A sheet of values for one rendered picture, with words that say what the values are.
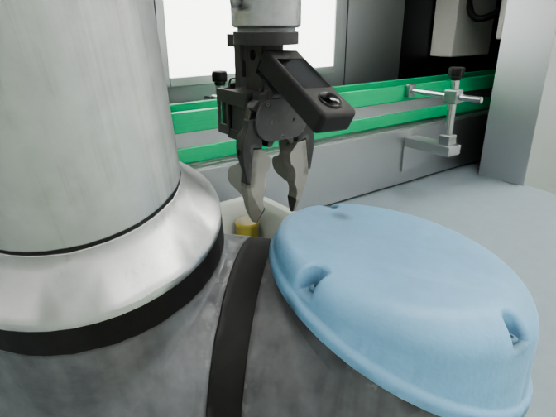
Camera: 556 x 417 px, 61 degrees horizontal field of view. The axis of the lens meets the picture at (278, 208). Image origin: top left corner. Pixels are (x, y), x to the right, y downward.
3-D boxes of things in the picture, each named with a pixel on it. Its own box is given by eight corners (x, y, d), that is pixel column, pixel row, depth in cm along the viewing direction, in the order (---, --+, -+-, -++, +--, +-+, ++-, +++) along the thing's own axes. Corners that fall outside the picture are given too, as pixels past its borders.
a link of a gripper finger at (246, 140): (261, 181, 56) (274, 107, 54) (270, 185, 54) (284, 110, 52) (228, 180, 53) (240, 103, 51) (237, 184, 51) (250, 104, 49)
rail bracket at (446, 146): (407, 165, 107) (418, 62, 99) (474, 184, 95) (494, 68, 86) (393, 169, 104) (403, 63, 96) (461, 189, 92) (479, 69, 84)
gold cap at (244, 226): (232, 224, 69) (234, 251, 71) (257, 225, 69) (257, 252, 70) (237, 215, 72) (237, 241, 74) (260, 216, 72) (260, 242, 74)
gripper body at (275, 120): (266, 129, 61) (266, 30, 57) (311, 141, 55) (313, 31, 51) (216, 137, 57) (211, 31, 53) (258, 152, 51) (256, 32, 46)
